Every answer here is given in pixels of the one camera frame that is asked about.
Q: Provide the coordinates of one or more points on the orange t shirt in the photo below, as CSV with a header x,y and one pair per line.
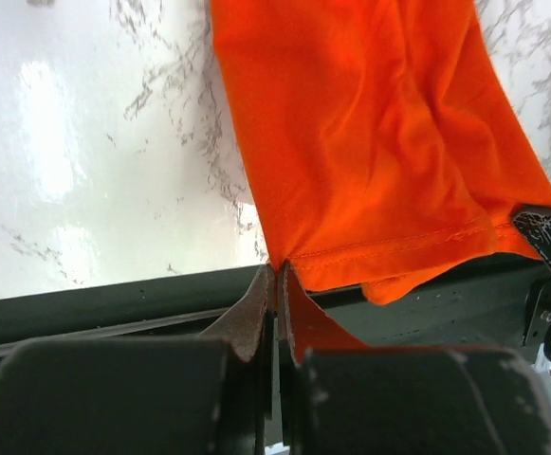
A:
x,y
379,145

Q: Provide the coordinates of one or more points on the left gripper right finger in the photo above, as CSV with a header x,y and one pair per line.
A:
x,y
342,396

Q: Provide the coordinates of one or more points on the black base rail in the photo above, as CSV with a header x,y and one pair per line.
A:
x,y
499,302

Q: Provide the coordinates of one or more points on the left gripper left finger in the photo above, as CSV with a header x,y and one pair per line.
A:
x,y
207,394

